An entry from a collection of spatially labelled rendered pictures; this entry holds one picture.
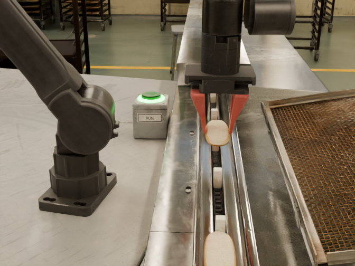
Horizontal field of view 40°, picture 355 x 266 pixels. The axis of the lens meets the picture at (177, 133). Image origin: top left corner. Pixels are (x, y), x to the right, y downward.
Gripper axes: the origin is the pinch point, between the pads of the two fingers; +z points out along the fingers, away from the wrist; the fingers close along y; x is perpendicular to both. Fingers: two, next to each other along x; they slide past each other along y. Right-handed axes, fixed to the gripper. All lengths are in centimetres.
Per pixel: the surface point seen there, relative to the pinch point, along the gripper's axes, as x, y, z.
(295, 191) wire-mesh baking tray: -12.7, 10.1, 3.8
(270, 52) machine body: 104, 22, 11
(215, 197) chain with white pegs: -5.6, -0.1, 9.0
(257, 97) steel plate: 50, 12, 11
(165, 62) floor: 420, -39, 93
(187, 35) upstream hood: 81, -7, 1
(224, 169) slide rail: 1.8, 1.5, 7.9
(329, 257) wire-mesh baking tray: -27.9, 11.1, 3.1
